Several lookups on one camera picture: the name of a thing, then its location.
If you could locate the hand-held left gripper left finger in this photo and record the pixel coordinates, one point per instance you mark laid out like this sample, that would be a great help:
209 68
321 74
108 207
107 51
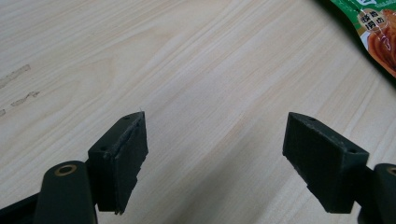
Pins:
120 168

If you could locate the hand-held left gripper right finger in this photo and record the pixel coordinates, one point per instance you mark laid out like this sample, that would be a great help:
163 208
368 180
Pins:
323 168

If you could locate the green snack packet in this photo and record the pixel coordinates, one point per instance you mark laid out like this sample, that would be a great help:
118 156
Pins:
375 32

